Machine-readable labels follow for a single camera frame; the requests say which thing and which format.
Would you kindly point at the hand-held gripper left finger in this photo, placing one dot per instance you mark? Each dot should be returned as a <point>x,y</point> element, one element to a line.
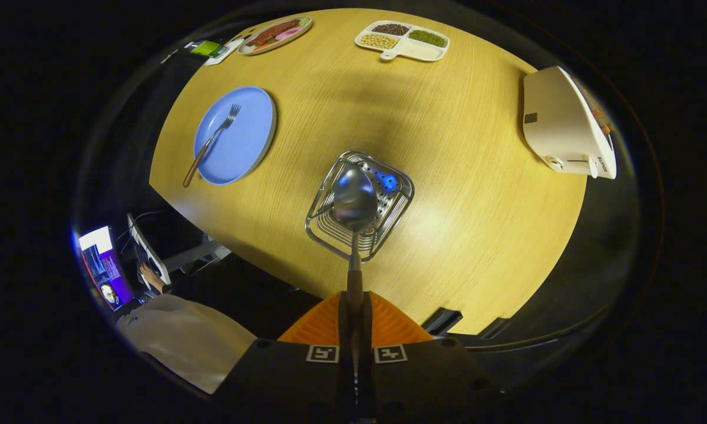
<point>343,330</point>

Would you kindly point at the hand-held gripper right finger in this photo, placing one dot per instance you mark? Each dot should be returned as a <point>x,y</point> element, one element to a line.
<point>367,330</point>

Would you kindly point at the metal spoon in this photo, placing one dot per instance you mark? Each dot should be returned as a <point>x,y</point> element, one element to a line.
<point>354,200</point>

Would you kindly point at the grey metal stand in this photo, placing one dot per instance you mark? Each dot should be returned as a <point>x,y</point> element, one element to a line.
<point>197,254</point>

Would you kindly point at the blue round plate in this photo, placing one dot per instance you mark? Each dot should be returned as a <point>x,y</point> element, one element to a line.
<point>247,129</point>

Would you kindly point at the computer monitor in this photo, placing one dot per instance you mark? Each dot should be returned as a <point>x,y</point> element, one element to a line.
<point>106,271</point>

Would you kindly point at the white toaster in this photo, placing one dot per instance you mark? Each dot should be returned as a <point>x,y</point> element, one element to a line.
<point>557,123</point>

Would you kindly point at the white divided dish with beans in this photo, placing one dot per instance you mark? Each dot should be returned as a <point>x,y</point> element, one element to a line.
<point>418,52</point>

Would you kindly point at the white square coaster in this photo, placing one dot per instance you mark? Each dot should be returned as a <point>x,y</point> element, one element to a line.
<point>232,49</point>

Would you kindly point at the white plate with meat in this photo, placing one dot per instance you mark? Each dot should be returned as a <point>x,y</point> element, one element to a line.
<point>271,35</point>

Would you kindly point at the green drink bottle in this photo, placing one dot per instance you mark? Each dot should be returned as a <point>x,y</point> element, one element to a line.
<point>207,48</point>

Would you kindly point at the brown toast slice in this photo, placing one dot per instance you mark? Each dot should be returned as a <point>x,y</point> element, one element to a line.
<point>602,115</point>

